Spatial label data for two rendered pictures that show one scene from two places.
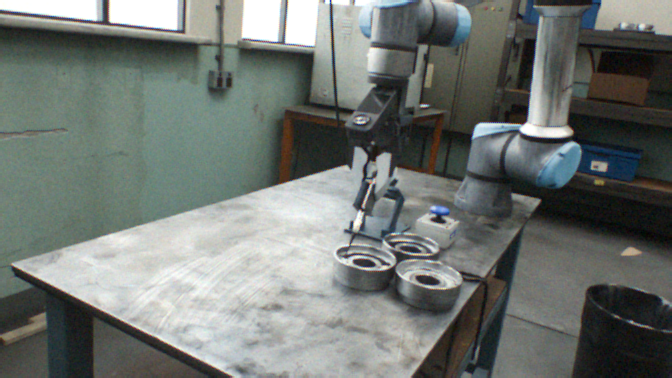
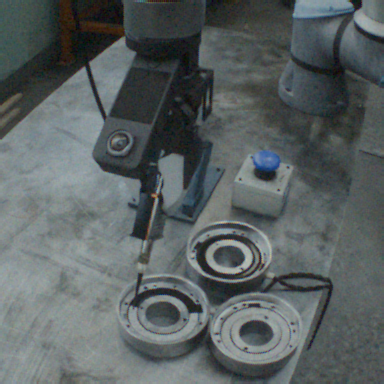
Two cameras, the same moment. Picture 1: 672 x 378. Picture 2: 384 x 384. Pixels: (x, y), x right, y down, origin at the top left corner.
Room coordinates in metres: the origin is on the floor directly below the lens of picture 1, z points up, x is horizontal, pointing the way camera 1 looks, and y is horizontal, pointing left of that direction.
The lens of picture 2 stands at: (0.40, -0.04, 1.33)
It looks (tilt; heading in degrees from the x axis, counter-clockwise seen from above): 40 degrees down; 352
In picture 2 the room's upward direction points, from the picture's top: 3 degrees clockwise
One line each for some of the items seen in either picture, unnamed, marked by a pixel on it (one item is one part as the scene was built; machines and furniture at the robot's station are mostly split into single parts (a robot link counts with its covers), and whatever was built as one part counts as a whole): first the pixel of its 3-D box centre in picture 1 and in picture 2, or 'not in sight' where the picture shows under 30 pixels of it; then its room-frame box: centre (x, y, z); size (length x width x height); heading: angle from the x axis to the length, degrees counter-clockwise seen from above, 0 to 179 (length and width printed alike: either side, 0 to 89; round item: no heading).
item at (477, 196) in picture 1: (485, 190); (316, 76); (1.31, -0.40, 0.85); 0.15 x 0.15 x 0.10
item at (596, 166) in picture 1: (601, 159); not in sight; (3.97, -2.04, 0.56); 0.52 x 0.38 x 0.22; 59
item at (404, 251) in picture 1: (409, 253); (228, 261); (0.87, -0.15, 0.82); 0.10 x 0.10 x 0.04
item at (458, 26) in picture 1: (430, 23); not in sight; (0.95, -0.13, 1.23); 0.11 x 0.11 x 0.08; 39
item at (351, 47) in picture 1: (376, 62); not in sight; (3.46, -0.17, 1.10); 0.62 x 0.61 x 0.65; 152
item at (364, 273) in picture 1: (363, 267); (163, 318); (0.78, -0.06, 0.82); 0.10 x 0.10 x 0.04
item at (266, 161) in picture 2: (438, 218); (265, 170); (1.01, -0.22, 0.85); 0.04 x 0.04 x 0.05
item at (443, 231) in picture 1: (437, 229); (264, 182); (1.01, -0.22, 0.82); 0.08 x 0.07 x 0.05; 152
